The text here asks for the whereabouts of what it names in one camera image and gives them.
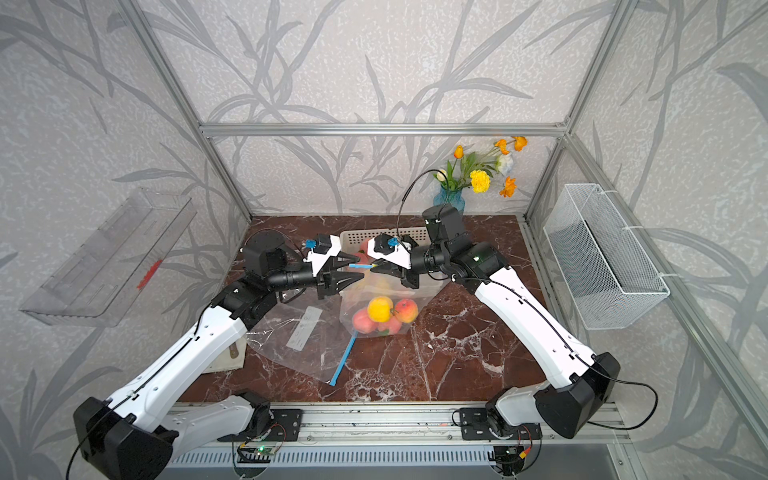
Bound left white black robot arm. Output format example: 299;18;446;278
73;230;363;479

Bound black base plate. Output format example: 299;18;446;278
456;407;542;441
217;409;303;443

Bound clear plastic wall shelf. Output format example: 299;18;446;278
20;188;197;328

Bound orange yellow artificial flowers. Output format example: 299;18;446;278
432;136;529;198

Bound blue glass vase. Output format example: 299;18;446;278
433;186;466;214

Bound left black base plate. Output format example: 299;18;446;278
217;409;303;443

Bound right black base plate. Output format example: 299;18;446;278
456;407;542;441

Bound pink peach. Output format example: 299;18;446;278
378;317;403;335
352;309;377;334
393;299;419;324

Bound white wire mesh basket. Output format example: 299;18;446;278
544;183;670;331

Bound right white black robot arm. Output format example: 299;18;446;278
367;204;620;439

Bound white plastic fruit basket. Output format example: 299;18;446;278
338;225;433;253

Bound yellow peach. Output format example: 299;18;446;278
366;296;394;323

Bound pink peach bottom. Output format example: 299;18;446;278
378;317;403;335

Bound clear zip-top bag blue zipper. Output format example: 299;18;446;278
340;238;446;338

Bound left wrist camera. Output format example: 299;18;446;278
303;234;341;276

